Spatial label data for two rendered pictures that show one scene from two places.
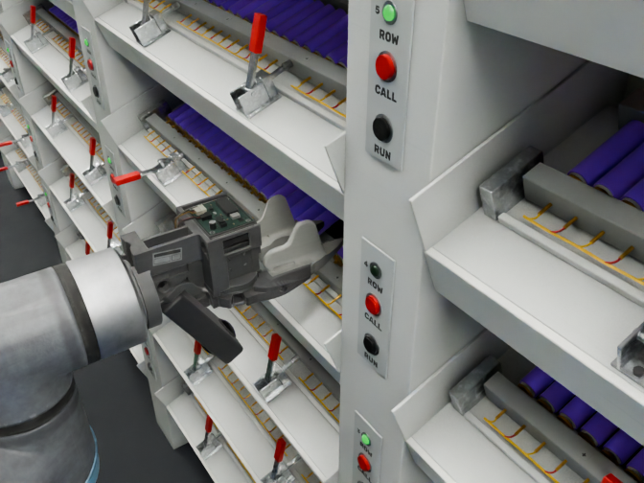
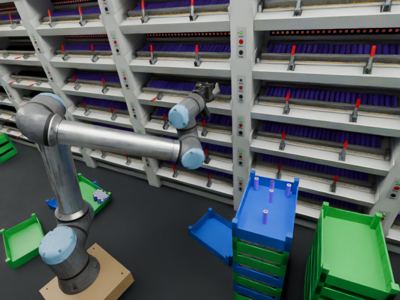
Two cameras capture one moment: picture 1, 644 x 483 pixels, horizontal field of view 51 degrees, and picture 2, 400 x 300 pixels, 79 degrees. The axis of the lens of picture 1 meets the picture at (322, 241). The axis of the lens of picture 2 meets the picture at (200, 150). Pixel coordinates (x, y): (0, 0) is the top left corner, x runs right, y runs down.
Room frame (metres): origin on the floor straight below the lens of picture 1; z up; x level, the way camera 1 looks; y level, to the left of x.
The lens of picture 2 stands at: (-0.45, 0.62, 1.25)
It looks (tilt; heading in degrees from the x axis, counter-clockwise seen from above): 34 degrees down; 334
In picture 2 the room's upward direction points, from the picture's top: 6 degrees counter-clockwise
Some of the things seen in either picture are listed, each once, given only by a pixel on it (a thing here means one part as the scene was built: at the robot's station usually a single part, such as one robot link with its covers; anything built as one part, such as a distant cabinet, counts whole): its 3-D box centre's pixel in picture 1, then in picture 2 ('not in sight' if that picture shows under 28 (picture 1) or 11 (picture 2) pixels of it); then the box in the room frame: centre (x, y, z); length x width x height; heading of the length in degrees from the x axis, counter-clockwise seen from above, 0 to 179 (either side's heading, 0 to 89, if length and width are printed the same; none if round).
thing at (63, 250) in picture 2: not in sight; (64, 249); (0.47, 0.91, 0.32); 0.17 x 0.15 x 0.18; 159
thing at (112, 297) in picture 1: (108, 299); (193, 103); (0.46, 0.19, 0.82); 0.10 x 0.05 x 0.09; 32
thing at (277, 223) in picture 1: (280, 219); not in sight; (0.58, 0.04, 0.83); 0.09 x 0.03 x 0.06; 130
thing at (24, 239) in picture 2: not in sight; (24, 238); (0.97, 1.22, 0.04); 0.30 x 0.20 x 0.08; 12
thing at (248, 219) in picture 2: not in sight; (267, 205); (0.03, 0.13, 0.52); 0.30 x 0.20 x 0.08; 128
